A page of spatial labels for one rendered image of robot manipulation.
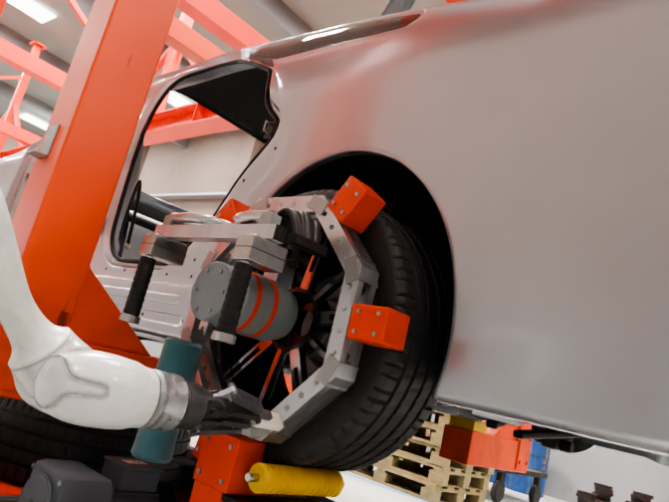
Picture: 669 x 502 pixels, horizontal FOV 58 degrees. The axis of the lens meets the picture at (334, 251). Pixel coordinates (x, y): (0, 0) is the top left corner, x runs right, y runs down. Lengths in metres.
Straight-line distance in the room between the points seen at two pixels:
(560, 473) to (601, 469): 0.55
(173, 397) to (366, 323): 0.39
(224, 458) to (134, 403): 0.46
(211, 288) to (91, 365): 0.44
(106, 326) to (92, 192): 0.34
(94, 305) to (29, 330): 0.64
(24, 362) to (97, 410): 0.17
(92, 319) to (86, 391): 0.78
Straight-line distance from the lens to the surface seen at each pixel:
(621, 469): 9.28
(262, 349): 1.49
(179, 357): 1.37
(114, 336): 1.69
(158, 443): 1.38
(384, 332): 1.12
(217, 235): 1.24
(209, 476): 1.38
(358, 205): 1.27
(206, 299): 1.28
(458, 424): 3.17
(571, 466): 9.44
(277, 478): 1.30
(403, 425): 1.35
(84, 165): 1.63
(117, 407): 0.91
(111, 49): 1.72
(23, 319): 1.02
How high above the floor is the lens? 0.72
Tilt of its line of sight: 13 degrees up
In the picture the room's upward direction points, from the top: 14 degrees clockwise
